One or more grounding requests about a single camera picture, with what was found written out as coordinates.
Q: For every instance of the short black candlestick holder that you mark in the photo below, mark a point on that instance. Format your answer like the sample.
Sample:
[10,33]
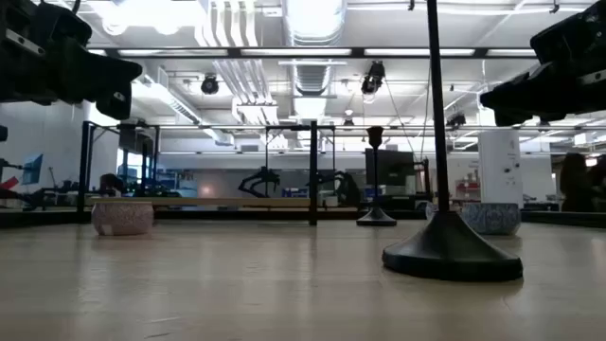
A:
[376,219]

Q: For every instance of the black ceiling spotlight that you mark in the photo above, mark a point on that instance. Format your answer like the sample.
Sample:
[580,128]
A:
[374,76]
[456,120]
[209,85]

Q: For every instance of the tall black candlestick holder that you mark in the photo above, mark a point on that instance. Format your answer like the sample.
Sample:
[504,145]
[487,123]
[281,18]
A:
[450,251]

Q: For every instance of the person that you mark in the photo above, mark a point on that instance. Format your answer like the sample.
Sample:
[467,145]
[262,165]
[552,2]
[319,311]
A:
[575,184]

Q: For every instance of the black table frame rail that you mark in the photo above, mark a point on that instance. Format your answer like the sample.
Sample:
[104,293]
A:
[237,215]

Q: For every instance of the pink patterned candle tin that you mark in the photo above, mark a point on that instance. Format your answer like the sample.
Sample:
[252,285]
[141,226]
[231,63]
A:
[122,219]

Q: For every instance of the wooden shelf with black frame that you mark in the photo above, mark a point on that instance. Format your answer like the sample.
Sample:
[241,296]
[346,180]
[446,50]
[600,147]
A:
[313,166]

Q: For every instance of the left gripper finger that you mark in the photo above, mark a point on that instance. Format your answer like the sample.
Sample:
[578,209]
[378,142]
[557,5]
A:
[94,76]
[116,105]

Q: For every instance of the white speckled candle tin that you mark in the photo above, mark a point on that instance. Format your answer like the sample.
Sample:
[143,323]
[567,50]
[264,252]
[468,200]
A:
[430,211]

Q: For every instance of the blue patterned candle tin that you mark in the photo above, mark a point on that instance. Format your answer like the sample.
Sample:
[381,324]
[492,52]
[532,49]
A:
[492,219]

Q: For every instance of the black monitor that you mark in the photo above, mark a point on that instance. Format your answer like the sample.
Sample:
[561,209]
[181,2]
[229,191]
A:
[395,170]

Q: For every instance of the blue-lit monitor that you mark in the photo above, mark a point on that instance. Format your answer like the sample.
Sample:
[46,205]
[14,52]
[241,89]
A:
[31,169]

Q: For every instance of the white round pillar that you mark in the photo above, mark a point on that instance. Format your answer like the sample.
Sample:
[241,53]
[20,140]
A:
[500,166]

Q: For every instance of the black overhead frame bar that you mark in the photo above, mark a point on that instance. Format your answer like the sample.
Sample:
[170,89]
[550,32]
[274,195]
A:
[232,52]

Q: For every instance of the black background robot arm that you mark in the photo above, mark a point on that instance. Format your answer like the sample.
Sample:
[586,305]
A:
[262,177]
[348,187]

